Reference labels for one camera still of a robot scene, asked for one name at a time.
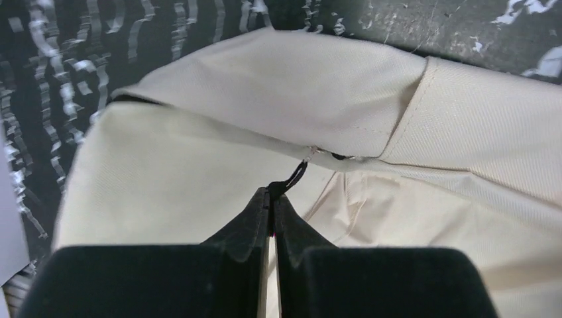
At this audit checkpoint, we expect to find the beige canvas student bag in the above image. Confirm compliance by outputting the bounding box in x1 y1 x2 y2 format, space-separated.
52 28 561 317

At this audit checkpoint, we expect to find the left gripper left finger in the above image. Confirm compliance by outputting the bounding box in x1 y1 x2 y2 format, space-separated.
17 187 269 317

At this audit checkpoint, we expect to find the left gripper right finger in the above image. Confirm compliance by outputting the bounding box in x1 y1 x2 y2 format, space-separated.
272 196 497 317

